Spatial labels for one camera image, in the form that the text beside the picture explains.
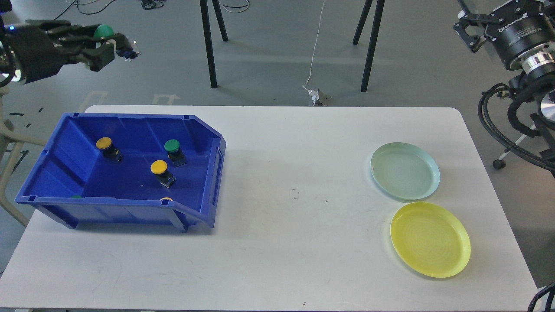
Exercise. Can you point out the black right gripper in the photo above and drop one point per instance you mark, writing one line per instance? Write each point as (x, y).
(514, 28)

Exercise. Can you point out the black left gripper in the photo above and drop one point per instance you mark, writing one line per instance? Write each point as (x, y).
(36, 56)

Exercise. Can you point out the green push button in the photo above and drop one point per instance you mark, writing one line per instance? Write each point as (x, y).
(174, 152)
(123, 46)

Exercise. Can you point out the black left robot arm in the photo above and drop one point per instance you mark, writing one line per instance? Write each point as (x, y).
(8, 60)

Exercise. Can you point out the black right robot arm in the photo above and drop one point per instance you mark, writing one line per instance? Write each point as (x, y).
(531, 111)

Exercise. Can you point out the yellow push button back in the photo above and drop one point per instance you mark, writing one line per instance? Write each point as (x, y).
(109, 151)

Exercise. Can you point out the green push button in bin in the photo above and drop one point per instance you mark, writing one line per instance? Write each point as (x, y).
(174, 152)

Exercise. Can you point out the light green plate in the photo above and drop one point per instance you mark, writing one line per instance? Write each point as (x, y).
(404, 171)

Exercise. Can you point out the yellow plate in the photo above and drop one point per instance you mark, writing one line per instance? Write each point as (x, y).
(430, 240)

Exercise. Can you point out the black tripod legs right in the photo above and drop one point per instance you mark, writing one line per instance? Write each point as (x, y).
(377, 19)

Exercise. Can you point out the blue plastic bin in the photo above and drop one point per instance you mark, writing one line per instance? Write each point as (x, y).
(128, 192)

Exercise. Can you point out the white caster stand leg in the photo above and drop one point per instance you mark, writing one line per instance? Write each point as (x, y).
(507, 154)

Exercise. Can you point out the beige chair frame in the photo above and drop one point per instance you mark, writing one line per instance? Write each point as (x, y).
(18, 140)

